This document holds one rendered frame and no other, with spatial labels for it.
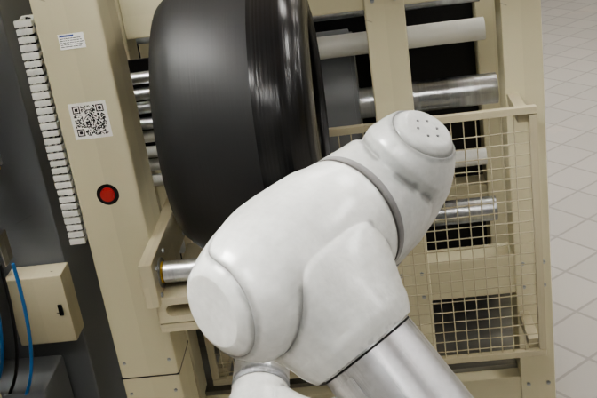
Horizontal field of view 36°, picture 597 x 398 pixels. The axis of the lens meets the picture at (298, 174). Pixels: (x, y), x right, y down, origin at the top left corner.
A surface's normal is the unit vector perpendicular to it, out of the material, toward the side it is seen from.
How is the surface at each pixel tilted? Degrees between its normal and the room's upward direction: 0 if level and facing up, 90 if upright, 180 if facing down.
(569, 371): 0
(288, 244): 42
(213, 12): 30
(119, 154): 90
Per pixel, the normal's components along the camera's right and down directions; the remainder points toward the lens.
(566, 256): -0.14, -0.92
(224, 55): -0.12, -0.31
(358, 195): 0.49, -0.61
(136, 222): -0.04, 0.38
